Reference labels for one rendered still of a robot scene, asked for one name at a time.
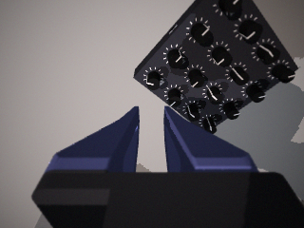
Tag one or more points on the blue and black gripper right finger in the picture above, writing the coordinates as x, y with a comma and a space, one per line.
200, 150

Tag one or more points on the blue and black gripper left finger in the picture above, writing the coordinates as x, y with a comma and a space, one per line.
105, 148

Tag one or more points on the black knob box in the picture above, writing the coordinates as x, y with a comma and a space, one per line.
200, 45

